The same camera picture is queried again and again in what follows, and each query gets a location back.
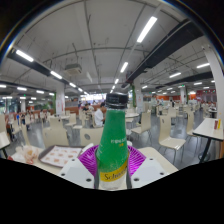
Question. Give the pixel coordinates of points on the green drink bottle black cap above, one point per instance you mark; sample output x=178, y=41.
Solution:
x=112, y=146

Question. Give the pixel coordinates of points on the crumpled food wrapper bag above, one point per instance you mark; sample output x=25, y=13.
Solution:
x=28, y=154

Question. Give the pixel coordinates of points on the brown food tray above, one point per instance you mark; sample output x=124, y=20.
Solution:
x=60, y=156

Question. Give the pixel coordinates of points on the ceiling air conditioner unit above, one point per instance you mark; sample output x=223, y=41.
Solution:
x=73, y=69

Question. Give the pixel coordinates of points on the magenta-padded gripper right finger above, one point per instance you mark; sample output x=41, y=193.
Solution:
x=146, y=170

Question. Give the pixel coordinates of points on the group of beige chairs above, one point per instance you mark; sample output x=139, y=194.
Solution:
x=166, y=130

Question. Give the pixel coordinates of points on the person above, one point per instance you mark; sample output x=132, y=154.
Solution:
x=99, y=116
x=86, y=107

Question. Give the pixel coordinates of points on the beige chair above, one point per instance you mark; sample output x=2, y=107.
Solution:
x=55, y=136
x=90, y=136

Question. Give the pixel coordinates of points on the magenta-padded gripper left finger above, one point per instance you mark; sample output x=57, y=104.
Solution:
x=78, y=171

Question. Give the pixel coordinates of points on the ceiling strip lights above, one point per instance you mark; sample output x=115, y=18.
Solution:
x=146, y=28

